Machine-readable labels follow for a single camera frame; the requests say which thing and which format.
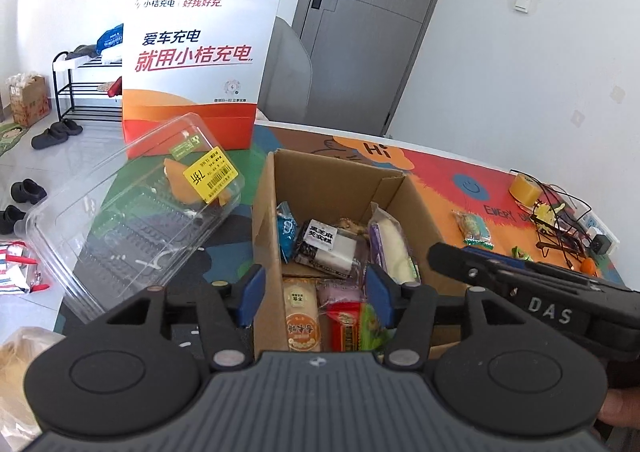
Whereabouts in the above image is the orange and white paper bag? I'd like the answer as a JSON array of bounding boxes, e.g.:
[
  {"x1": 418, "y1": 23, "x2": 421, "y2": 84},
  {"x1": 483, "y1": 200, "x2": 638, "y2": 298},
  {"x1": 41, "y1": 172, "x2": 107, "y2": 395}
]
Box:
[{"x1": 121, "y1": 0, "x2": 287, "y2": 165}]

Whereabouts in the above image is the red orange snack packet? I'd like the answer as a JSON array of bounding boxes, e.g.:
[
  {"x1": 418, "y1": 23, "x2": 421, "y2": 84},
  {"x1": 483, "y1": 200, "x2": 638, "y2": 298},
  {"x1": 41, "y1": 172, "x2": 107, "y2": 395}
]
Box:
[{"x1": 327, "y1": 302, "x2": 368, "y2": 353}]

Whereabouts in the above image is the clear pink snack packet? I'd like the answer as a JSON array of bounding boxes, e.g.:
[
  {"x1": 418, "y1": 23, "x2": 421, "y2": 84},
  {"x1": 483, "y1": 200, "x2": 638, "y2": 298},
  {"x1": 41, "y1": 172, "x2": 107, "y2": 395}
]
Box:
[{"x1": 316, "y1": 279, "x2": 368, "y2": 310}]

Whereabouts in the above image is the blue bag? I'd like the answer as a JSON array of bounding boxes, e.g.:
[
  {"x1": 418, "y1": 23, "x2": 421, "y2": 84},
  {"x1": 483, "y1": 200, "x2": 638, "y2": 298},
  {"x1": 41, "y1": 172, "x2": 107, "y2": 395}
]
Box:
[{"x1": 96, "y1": 24, "x2": 126, "y2": 55}]

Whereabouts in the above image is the brown snack packet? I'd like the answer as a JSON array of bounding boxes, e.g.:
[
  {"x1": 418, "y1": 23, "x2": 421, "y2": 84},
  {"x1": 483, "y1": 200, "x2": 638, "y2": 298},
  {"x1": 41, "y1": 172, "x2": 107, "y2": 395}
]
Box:
[{"x1": 337, "y1": 218, "x2": 368, "y2": 237}]

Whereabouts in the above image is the green floor mat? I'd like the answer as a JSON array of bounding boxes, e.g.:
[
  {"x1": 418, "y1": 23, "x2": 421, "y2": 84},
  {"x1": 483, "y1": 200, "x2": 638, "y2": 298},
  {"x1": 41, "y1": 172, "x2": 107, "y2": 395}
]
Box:
[{"x1": 0, "y1": 124, "x2": 28, "y2": 157}]

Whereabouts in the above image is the red striped pouch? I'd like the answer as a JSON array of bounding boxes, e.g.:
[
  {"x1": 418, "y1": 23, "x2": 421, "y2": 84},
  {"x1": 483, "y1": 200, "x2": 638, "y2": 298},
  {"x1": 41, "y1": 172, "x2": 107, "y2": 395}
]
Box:
[{"x1": 0, "y1": 241, "x2": 51, "y2": 295}]

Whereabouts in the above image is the clear plastic food container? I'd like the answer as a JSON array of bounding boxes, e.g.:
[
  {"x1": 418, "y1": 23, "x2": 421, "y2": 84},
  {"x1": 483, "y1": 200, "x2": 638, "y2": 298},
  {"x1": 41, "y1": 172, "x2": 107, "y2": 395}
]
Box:
[{"x1": 24, "y1": 112, "x2": 246, "y2": 323}]

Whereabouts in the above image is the black clog shoe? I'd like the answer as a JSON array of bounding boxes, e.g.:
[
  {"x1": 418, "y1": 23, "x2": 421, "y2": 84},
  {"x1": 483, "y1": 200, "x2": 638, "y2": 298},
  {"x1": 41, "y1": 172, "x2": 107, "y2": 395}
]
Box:
[
  {"x1": 0, "y1": 204, "x2": 27, "y2": 235},
  {"x1": 11, "y1": 179, "x2": 48, "y2": 205}
]

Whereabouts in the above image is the grey door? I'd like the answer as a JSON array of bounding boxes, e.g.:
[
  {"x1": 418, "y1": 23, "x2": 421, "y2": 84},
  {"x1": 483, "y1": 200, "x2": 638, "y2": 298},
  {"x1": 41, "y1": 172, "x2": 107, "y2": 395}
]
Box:
[{"x1": 291, "y1": 0, "x2": 461, "y2": 137}]

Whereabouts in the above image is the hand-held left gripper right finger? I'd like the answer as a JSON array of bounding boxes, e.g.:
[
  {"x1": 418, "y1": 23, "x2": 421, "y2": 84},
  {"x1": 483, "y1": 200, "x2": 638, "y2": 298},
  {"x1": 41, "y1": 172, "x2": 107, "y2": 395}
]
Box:
[{"x1": 364, "y1": 264, "x2": 527, "y2": 369}]

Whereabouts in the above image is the black metal stand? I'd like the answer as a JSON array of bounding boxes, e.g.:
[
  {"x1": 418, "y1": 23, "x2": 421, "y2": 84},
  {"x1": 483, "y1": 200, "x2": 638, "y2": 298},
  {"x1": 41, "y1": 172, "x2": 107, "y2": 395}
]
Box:
[{"x1": 530, "y1": 212, "x2": 596, "y2": 263}]

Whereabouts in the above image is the person's right hand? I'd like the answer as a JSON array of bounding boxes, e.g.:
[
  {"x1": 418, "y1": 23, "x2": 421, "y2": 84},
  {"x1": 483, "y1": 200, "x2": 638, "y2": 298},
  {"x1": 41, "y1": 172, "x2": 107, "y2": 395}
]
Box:
[{"x1": 597, "y1": 377, "x2": 640, "y2": 428}]

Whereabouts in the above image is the yellow toy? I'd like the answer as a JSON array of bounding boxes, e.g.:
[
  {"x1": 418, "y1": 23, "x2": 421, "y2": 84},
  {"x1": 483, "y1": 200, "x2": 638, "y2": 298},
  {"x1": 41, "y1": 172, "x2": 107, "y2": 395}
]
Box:
[{"x1": 534, "y1": 202, "x2": 568, "y2": 227}]

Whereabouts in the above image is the bright green snack packet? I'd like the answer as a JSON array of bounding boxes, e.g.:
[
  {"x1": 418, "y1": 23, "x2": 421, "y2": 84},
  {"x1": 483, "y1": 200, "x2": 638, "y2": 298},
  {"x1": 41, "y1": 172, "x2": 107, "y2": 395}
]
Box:
[{"x1": 360, "y1": 304, "x2": 396, "y2": 352}]

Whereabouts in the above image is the cardboard box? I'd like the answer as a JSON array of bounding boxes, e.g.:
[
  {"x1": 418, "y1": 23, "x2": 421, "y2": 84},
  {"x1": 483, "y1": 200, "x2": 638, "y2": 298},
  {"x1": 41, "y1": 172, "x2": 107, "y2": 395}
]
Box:
[{"x1": 251, "y1": 149, "x2": 468, "y2": 363}]

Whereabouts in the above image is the colourful printed table mat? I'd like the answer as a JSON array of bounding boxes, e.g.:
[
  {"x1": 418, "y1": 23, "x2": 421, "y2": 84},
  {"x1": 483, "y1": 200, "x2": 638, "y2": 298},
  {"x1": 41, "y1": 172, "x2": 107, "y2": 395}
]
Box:
[{"x1": 60, "y1": 122, "x2": 626, "y2": 333}]

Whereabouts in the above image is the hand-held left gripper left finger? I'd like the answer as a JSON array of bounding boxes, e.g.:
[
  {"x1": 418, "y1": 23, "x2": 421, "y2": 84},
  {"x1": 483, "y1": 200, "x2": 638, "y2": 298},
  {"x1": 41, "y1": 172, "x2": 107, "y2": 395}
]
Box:
[{"x1": 101, "y1": 264, "x2": 267, "y2": 372}]

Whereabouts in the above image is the grey chair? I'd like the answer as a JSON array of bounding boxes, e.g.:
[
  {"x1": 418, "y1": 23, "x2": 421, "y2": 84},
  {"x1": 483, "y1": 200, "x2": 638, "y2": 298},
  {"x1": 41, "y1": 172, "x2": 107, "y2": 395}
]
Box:
[{"x1": 255, "y1": 16, "x2": 313, "y2": 123}]

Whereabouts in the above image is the black shoe rack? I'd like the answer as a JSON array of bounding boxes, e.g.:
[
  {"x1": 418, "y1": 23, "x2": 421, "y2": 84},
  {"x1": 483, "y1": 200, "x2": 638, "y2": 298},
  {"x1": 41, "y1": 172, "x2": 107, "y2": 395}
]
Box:
[{"x1": 52, "y1": 52, "x2": 126, "y2": 125}]

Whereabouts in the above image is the white power strip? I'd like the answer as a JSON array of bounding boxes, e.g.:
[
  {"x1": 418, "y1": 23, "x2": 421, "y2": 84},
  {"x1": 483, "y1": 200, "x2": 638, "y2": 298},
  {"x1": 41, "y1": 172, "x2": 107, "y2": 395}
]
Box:
[{"x1": 582, "y1": 212, "x2": 618, "y2": 253}]

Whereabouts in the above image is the black white label snack packet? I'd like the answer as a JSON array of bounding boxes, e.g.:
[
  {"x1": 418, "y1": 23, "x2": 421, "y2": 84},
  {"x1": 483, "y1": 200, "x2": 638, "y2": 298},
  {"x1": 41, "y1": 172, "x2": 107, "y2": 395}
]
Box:
[{"x1": 294, "y1": 219, "x2": 366, "y2": 280}]

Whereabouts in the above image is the green and blue snack packet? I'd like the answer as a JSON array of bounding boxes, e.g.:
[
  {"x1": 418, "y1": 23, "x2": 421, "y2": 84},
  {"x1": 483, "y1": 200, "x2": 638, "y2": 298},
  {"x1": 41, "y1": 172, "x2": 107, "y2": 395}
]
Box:
[{"x1": 452, "y1": 210, "x2": 495, "y2": 250}]

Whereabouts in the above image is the black slipper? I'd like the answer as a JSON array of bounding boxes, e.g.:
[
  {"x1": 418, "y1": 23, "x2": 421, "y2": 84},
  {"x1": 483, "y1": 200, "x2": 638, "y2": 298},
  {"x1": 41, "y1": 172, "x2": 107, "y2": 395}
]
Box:
[
  {"x1": 50, "y1": 119, "x2": 83, "y2": 137},
  {"x1": 31, "y1": 128, "x2": 68, "y2": 150}
]

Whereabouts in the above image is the long white snack packet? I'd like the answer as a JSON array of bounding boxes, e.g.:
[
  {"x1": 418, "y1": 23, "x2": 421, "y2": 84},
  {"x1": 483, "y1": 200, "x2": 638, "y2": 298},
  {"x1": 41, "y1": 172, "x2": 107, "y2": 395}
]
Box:
[{"x1": 368, "y1": 202, "x2": 421, "y2": 285}]

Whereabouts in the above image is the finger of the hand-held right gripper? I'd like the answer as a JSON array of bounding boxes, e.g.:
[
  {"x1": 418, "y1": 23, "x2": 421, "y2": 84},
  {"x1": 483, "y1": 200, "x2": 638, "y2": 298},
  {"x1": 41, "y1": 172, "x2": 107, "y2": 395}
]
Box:
[
  {"x1": 462, "y1": 246, "x2": 531, "y2": 269},
  {"x1": 426, "y1": 242, "x2": 502, "y2": 290}
]

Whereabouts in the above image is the yellow tape roll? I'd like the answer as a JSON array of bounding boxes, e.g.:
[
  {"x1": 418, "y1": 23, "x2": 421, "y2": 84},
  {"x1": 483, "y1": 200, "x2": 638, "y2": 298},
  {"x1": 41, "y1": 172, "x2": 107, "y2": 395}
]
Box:
[{"x1": 509, "y1": 173, "x2": 543, "y2": 207}]

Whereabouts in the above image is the beige snack packet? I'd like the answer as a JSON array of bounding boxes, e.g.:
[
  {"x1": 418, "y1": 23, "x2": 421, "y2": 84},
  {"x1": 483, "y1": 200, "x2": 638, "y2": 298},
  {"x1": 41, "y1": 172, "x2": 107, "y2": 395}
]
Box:
[{"x1": 282, "y1": 277, "x2": 322, "y2": 353}]

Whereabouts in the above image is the printed cardboard carton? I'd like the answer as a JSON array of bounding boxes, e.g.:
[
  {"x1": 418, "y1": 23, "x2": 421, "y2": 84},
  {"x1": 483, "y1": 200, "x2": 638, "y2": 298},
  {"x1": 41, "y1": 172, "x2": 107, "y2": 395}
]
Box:
[{"x1": 6, "y1": 73, "x2": 51, "y2": 129}]

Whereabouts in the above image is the translucent plastic bag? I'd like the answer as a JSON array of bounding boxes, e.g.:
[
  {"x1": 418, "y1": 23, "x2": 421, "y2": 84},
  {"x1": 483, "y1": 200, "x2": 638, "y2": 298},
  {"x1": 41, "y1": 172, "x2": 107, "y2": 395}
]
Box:
[{"x1": 0, "y1": 327, "x2": 66, "y2": 438}]

